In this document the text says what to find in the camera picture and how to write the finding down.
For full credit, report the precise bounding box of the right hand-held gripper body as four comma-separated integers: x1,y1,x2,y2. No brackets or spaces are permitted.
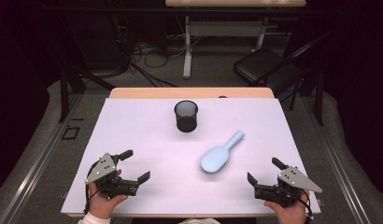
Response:
253,165,323,209

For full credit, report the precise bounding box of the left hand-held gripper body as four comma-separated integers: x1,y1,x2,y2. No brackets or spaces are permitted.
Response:
84,152,140,199

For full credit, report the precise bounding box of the light blue hairbrush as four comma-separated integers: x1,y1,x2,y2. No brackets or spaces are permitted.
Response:
199,130,246,175

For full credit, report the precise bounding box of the black mesh cup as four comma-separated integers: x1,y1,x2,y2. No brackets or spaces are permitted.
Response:
173,99,199,133

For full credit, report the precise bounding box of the person's left hand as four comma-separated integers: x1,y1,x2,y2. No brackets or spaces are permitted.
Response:
88,169,129,220

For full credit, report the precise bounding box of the person's right hand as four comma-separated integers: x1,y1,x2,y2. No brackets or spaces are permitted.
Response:
262,189,311,224

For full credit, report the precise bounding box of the white table mat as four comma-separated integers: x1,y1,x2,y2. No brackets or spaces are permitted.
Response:
60,97,322,216

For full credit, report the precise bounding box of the black metal stand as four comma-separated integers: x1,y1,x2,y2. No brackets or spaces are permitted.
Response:
313,68,326,127
57,64,117,124

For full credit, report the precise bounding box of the wooden table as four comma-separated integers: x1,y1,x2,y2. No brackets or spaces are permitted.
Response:
66,87,306,218

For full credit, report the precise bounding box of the black folding chair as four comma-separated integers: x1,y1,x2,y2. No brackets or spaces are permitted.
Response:
232,29,336,112

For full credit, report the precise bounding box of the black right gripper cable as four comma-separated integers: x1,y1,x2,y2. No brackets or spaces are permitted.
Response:
291,189,315,220

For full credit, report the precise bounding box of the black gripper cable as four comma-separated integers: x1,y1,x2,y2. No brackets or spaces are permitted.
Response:
291,189,315,220
82,161,101,216

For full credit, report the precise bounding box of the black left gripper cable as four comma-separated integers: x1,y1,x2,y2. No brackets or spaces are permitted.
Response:
82,161,101,216

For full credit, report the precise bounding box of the metal floor rail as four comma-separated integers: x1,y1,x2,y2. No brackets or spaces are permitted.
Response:
300,95,374,224
0,92,85,224

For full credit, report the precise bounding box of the tangle of black floor cables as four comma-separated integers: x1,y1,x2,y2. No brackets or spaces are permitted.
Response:
109,15,178,89

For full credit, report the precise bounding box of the white frame desk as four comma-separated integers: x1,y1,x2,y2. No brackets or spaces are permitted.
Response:
164,0,307,79

